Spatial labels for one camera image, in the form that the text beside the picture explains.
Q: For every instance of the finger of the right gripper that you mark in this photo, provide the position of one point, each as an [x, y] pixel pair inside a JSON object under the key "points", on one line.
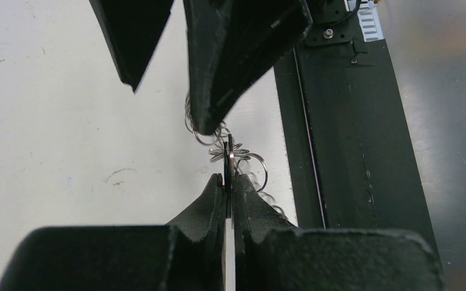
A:
{"points": [[231, 45], [132, 30]]}

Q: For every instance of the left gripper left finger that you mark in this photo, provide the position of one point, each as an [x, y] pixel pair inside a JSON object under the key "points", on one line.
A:
{"points": [[184, 254]]}

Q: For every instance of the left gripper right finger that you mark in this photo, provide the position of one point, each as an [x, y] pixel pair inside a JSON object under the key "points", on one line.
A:
{"points": [[273, 254]]}

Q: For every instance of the metal disc keyring holder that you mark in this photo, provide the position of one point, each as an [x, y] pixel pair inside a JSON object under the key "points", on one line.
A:
{"points": [[223, 147]]}

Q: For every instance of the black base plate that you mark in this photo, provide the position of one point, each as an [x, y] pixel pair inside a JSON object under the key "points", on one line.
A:
{"points": [[349, 150]]}

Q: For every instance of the right white cable duct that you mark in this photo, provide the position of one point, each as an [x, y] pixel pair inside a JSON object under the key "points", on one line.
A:
{"points": [[368, 19]]}

